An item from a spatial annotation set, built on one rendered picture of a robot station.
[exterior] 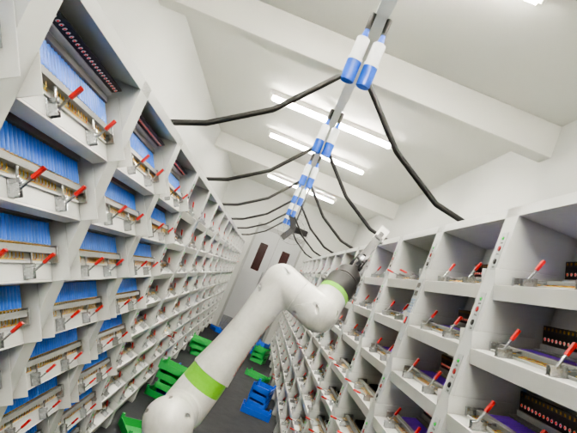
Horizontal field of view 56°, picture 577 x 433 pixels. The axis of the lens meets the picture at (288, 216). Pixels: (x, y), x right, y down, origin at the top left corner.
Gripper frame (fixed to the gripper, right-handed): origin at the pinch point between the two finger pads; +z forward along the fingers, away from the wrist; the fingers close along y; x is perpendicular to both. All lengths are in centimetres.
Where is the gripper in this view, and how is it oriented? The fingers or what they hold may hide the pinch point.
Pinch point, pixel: (374, 242)
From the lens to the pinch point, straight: 175.7
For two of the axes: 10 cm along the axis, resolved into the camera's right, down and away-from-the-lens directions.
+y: 3.3, -5.9, -7.4
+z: 5.5, -5.2, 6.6
